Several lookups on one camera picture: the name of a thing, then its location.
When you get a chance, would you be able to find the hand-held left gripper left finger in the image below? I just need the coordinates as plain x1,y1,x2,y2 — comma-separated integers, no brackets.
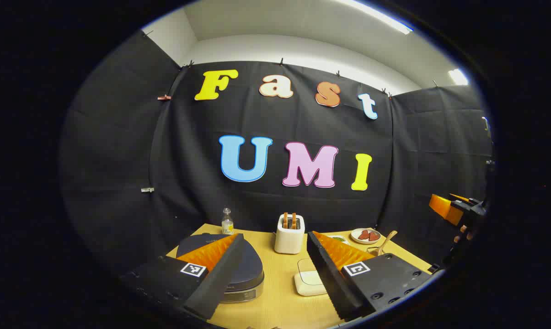
120,233,246,321

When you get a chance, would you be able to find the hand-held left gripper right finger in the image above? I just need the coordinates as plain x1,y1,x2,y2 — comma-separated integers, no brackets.
306,231,434,323

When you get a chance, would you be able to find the dark grey rice cooker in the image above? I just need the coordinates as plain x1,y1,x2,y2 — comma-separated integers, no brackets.
176,233,265,303

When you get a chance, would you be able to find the wooden spoon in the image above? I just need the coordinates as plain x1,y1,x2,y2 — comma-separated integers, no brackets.
377,230,398,255

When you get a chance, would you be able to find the small glass bottle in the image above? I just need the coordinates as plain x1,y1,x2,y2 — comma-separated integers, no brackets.
221,208,235,236

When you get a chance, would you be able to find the white round plate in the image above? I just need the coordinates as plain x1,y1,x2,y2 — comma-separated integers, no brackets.
350,228,382,245

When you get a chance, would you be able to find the white toaster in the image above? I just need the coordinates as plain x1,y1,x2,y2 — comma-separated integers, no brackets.
274,214,306,255

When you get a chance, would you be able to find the small ceiling light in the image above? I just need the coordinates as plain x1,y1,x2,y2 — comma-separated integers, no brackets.
448,68,469,86

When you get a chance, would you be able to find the black backdrop cloth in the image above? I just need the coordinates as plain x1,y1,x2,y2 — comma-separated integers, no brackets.
59,30,493,280

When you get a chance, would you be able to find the long ceiling light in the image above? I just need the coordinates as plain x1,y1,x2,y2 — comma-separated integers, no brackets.
342,0,414,35

